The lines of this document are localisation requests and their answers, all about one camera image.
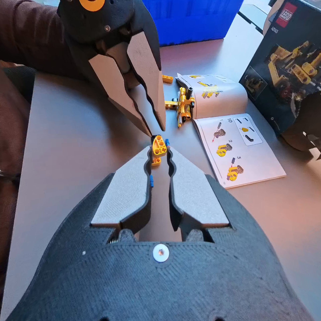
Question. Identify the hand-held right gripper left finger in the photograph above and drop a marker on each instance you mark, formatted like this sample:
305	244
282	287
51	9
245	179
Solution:
122	195

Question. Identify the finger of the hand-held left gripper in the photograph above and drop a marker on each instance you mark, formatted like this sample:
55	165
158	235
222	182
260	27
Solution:
115	87
148	72

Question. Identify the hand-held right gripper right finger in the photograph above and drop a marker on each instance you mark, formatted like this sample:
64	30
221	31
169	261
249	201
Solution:
198	195

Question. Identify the blue lego pin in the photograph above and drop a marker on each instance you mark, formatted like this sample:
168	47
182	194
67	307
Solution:
151	181

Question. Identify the yellow and black lego assembly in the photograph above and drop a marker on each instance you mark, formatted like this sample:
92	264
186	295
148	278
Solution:
158	145

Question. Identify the person's left forearm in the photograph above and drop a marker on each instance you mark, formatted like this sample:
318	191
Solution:
30	37

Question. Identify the short yellow lego beam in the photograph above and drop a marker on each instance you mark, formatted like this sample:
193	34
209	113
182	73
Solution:
167	78

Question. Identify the partly built yellow lego model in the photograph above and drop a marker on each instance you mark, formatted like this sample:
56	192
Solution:
184	105

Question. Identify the lego instruction booklet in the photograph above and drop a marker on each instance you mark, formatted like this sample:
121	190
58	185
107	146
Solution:
250	160

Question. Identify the dark lego set box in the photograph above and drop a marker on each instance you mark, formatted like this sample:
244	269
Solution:
288	62

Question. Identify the blue storage bin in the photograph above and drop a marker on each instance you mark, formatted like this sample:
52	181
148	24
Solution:
190	20

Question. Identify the person's brown clothing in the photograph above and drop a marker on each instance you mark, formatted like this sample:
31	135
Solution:
12	125

